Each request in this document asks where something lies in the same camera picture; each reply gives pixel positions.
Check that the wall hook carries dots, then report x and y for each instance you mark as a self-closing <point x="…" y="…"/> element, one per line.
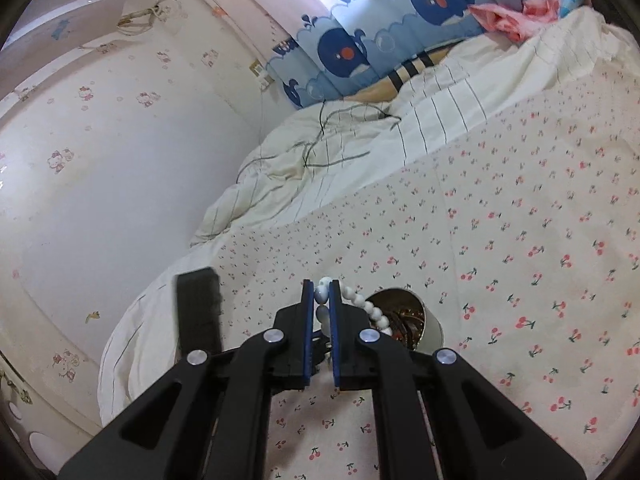
<point x="145" y="12"/>

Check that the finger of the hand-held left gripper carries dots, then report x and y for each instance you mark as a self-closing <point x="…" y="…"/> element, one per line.
<point x="200" y="310"/>

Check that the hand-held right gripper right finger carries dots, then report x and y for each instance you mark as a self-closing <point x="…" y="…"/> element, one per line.
<point x="336" y="335"/>

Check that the white striped duvet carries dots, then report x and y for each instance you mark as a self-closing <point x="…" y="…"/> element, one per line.
<point x="450" y="95"/>

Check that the blue whale print curtain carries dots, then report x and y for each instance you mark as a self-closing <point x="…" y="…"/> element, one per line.
<point x="345" y="50"/>

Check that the round metal tin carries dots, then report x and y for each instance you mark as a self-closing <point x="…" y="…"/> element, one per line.
<point x="430" y="332"/>

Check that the pink cloth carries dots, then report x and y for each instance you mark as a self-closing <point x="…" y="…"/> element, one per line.
<point x="505" y="17"/>

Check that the striped pillow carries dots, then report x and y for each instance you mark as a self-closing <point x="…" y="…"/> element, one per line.
<point x="400" y="77"/>

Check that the wall socket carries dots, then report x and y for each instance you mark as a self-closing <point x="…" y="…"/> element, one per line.
<point x="260" y="72"/>

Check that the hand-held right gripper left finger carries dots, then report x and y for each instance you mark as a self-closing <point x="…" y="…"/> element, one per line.
<point x="307" y="335"/>

